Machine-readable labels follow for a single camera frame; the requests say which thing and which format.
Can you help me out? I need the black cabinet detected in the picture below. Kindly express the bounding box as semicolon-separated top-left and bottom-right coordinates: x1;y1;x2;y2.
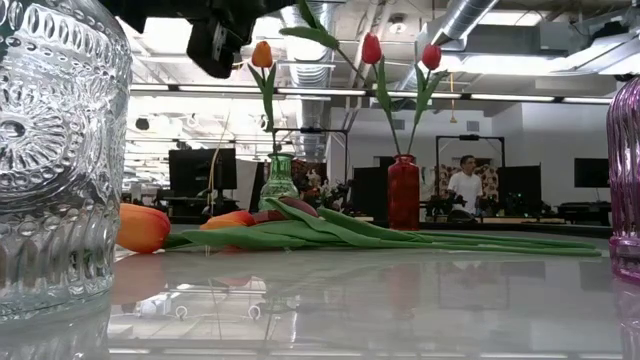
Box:
497;164;543;216
352;166;396;221

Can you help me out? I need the ceiling light strip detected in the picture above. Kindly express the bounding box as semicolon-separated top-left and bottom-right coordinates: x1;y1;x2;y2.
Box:
128;83;609;105

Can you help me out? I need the pink ribbed glass vase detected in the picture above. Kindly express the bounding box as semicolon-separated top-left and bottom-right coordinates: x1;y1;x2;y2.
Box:
605;74;640;284

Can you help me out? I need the black monitor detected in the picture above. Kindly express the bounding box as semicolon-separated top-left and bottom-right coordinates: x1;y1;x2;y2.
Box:
168;147;238;199

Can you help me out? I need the green glass vase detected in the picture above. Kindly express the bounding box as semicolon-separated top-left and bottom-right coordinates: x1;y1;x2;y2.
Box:
258;152;301;211

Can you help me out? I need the silver ventilation duct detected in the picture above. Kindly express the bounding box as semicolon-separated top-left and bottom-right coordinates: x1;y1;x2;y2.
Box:
432;0;501;46
279;0;334;161

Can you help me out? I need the black metal table frame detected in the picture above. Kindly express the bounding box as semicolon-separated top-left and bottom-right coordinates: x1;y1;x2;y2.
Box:
164;214;614;239

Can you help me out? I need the clear embossed glass vase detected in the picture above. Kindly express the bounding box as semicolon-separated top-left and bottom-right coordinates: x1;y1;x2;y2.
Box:
0;0;135;324

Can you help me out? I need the black metal frame rig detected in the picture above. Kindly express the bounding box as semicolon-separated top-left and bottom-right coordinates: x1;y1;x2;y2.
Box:
272;128;350;201
434;133;506;211

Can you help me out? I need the floral patterned backdrop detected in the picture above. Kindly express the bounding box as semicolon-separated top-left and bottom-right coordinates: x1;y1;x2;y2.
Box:
437;163;500;211

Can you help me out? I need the red glass vase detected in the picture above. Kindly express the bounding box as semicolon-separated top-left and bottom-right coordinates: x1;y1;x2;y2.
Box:
387;153;421;232

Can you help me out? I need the black wall screen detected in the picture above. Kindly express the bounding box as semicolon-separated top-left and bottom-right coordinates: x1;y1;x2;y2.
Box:
573;158;609;189

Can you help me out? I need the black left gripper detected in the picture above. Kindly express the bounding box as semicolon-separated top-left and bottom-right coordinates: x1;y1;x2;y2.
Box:
186;14;258;80

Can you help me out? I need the person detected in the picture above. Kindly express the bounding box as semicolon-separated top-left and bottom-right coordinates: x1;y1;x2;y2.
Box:
446;154;485;219

